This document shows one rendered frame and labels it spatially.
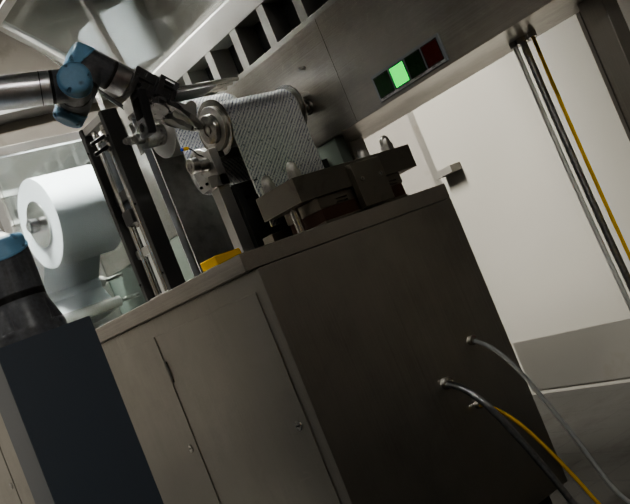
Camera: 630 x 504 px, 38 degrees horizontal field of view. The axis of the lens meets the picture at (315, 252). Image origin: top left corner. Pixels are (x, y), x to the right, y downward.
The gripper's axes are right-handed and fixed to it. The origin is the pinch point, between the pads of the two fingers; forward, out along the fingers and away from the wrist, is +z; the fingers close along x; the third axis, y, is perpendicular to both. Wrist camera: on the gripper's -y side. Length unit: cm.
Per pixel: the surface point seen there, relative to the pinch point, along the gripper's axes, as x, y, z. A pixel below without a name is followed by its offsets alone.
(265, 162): -7.8, -4.5, 17.4
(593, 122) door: -6, 76, 140
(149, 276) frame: 36.0, -27.0, 12.2
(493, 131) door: 41, 91, 136
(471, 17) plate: -63, 19, 32
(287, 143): -7.8, 3.9, 22.3
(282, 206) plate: -20.4, -21.4, 18.3
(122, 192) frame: 33.7, -8.0, -3.0
